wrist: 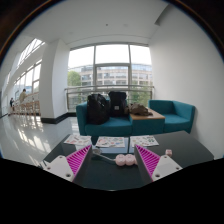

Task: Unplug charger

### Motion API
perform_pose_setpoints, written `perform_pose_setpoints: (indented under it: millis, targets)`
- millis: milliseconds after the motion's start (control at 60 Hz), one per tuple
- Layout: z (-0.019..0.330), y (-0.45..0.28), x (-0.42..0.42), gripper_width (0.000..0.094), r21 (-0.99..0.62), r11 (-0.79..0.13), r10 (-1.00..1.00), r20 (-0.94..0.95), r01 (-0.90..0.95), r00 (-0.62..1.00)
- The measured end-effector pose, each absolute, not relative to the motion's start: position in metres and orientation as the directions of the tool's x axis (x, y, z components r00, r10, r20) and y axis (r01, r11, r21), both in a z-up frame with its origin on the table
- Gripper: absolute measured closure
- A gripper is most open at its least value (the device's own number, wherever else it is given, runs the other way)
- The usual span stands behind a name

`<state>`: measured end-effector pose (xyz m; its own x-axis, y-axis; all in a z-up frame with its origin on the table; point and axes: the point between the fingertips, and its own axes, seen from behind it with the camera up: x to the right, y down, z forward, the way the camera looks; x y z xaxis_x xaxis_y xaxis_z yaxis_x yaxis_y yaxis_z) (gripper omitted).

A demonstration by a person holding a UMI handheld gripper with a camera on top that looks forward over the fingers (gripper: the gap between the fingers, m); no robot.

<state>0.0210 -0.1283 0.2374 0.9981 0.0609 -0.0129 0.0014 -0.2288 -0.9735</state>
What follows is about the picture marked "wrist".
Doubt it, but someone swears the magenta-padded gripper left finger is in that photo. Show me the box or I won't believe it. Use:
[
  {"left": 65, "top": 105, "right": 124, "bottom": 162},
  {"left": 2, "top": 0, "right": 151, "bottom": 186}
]
[{"left": 43, "top": 143, "right": 95, "bottom": 188}]

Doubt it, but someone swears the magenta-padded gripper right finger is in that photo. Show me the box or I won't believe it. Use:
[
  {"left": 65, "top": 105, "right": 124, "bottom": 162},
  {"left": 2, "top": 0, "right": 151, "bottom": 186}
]
[{"left": 133, "top": 143, "right": 184, "bottom": 185}]

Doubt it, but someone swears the pink power strip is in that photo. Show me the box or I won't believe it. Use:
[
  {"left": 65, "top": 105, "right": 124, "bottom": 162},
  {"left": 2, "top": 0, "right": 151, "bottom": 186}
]
[{"left": 114, "top": 152, "right": 139, "bottom": 167}]

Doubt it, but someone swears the wood-topped teal side table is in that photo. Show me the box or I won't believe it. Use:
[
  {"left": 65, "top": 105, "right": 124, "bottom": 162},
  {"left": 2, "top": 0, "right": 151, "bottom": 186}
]
[{"left": 128, "top": 109, "right": 166, "bottom": 136}]

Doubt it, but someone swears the teal armchair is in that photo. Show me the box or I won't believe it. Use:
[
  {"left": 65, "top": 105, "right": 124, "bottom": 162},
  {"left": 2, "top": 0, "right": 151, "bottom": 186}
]
[{"left": 147, "top": 99, "right": 197, "bottom": 135}]

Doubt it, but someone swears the teal two-seat sofa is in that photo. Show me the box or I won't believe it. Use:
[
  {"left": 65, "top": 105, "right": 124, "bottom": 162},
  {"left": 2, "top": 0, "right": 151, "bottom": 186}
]
[{"left": 75, "top": 99, "right": 134, "bottom": 137}]

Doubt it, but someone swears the brown jacket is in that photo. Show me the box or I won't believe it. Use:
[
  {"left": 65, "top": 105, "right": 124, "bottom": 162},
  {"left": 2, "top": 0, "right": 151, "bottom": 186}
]
[{"left": 127, "top": 102, "right": 154, "bottom": 117}]

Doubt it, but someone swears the row of wooden chairs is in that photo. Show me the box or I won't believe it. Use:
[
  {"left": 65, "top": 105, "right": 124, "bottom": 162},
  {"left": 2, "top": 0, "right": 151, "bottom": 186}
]
[{"left": 12, "top": 99, "right": 42, "bottom": 117}]

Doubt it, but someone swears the large black backpack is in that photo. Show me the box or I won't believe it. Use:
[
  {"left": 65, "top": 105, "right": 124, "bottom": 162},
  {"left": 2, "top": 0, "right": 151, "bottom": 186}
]
[{"left": 86, "top": 93, "right": 111, "bottom": 126}]

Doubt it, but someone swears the small black backpack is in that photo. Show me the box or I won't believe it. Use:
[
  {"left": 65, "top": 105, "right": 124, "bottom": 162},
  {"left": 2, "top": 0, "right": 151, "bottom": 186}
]
[{"left": 107, "top": 90, "right": 129, "bottom": 118}]

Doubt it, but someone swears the metal window railing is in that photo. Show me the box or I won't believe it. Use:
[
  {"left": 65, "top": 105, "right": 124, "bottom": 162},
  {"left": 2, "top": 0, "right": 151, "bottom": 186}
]
[{"left": 64, "top": 84, "right": 155, "bottom": 112}]

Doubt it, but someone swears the grey power strip cable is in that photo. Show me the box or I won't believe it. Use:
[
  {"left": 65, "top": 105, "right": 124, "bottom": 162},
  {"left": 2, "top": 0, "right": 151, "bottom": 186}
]
[{"left": 92, "top": 147, "right": 118, "bottom": 163}]

